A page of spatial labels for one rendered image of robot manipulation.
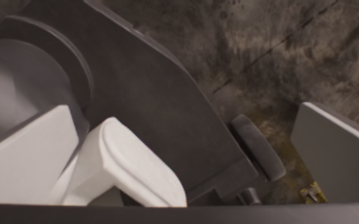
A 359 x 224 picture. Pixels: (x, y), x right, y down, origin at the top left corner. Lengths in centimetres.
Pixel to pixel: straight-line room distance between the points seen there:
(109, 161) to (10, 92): 12
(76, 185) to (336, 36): 74
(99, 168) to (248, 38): 48
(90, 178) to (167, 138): 21
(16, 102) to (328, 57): 75
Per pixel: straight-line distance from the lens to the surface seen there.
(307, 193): 111
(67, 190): 28
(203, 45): 54
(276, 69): 66
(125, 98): 37
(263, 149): 52
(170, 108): 39
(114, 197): 32
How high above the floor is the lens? 51
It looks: 61 degrees down
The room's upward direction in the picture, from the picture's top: 159 degrees clockwise
